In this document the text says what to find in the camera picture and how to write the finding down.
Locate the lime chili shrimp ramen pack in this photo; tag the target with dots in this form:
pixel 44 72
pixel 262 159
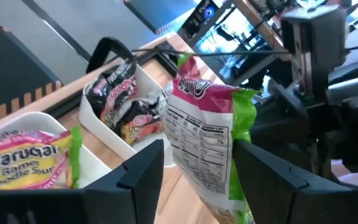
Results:
pixel 20 161
pixel 204 149

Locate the white plastic bin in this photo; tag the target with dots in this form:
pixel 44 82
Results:
pixel 104 137
pixel 95 169

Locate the black desktop computer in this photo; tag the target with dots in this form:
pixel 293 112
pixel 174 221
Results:
pixel 197 18

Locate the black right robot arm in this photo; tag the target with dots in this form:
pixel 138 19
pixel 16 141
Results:
pixel 315 37

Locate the black fire noodle pack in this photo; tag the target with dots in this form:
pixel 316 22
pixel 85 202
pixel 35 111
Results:
pixel 141 121
pixel 113 90

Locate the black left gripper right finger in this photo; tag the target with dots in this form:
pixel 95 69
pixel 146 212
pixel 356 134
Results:
pixel 291 202

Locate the wooden background desk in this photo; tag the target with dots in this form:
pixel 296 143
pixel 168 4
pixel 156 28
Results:
pixel 259 25

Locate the black striped-edge floor mat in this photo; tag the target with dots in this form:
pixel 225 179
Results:
pixel 11 71
pixel 157 12

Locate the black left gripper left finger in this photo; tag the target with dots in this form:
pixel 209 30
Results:
pixel 120 199

